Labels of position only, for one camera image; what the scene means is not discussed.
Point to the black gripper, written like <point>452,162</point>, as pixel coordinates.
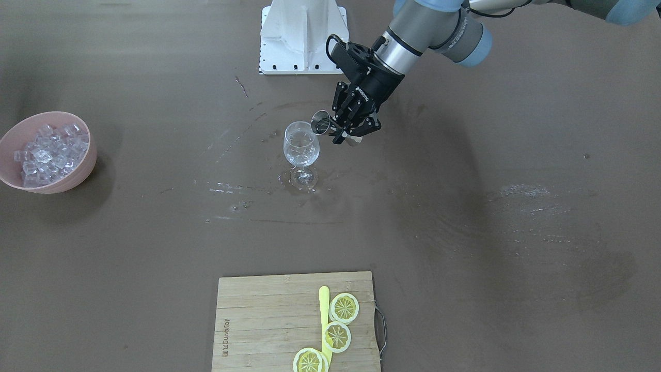
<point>375,83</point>

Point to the steel cocktail jigger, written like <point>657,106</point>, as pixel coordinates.
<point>322,124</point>

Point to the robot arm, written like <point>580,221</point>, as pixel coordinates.
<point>450,28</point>

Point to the clear wine glass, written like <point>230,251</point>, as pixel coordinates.
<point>301,148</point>

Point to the clear ice cubes pile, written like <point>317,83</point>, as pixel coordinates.
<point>52,154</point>

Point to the brown table mat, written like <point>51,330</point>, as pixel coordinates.
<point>509,212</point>

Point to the middle lemon slice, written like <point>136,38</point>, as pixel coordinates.
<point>336,337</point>

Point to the wooden cutting board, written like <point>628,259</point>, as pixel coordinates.
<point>263,321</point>

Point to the pink bowl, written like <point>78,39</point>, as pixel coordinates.
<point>23,132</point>

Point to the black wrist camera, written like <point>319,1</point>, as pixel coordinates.
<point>352,59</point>

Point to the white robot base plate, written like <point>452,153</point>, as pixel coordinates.
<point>293,37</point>

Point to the lemon slice near handle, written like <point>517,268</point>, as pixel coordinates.
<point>344,308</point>

